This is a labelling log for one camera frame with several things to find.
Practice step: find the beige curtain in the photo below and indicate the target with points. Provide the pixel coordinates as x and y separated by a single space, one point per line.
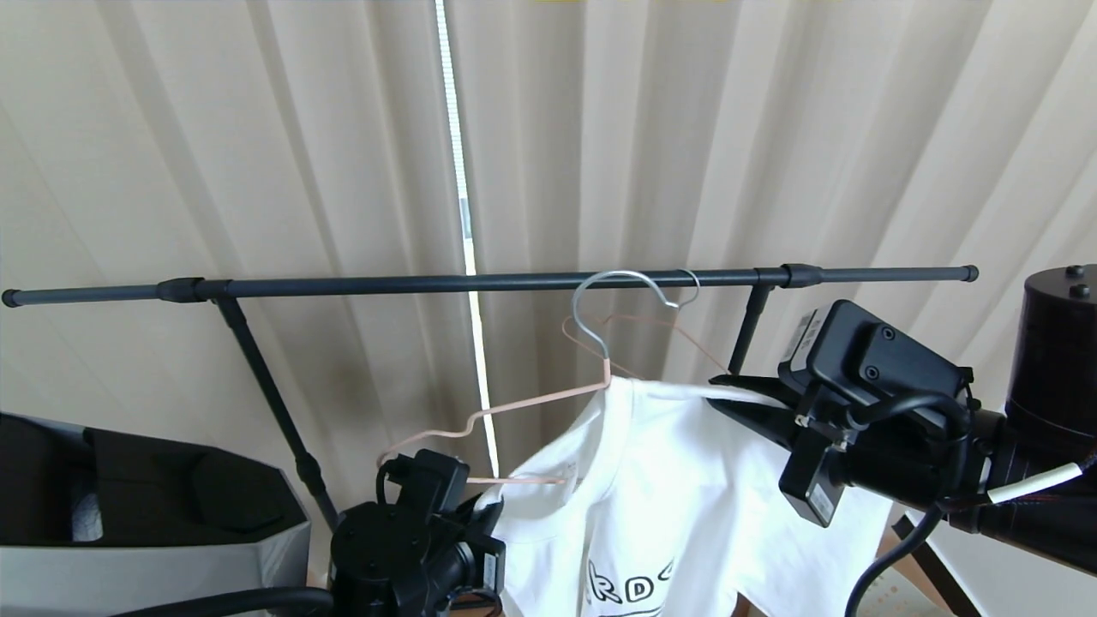
257 128

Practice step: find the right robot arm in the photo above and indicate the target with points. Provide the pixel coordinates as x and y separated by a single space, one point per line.
1054 360

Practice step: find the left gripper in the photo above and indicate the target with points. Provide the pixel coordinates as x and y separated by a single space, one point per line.
487 548

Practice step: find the black clothes rack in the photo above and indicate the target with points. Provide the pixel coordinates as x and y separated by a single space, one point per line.
343 284

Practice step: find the pink clothes hanger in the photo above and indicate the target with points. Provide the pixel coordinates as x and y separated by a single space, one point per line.
694 283
607 370

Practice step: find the white printed t-shirt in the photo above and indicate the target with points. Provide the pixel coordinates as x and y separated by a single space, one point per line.
686 480

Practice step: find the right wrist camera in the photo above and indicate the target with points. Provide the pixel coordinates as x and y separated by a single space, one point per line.
883 360

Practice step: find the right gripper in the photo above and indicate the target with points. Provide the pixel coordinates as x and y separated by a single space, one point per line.
900 471

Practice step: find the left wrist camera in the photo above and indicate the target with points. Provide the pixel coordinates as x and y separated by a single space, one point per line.
428 484

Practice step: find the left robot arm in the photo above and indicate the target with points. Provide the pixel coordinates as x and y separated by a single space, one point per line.
171 548

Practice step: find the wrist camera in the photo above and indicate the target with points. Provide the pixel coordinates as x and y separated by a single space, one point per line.
428 484
883 360

